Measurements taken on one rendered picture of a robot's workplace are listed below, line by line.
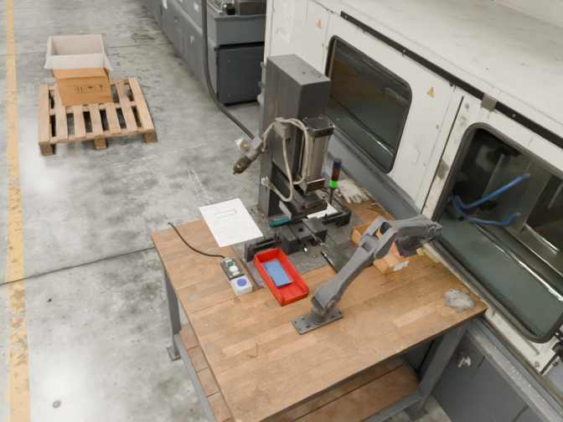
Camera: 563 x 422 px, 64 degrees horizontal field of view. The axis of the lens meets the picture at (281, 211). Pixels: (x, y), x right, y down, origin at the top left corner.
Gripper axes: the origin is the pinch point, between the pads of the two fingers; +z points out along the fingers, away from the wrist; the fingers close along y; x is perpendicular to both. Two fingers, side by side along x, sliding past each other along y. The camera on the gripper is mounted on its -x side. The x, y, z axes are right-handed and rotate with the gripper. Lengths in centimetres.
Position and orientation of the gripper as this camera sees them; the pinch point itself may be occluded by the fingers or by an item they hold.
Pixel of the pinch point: (394, 249)
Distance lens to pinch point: 198.1
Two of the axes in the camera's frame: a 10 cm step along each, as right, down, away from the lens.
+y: -3.2, -9.2, 2.3
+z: -3.4, 3.4, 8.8
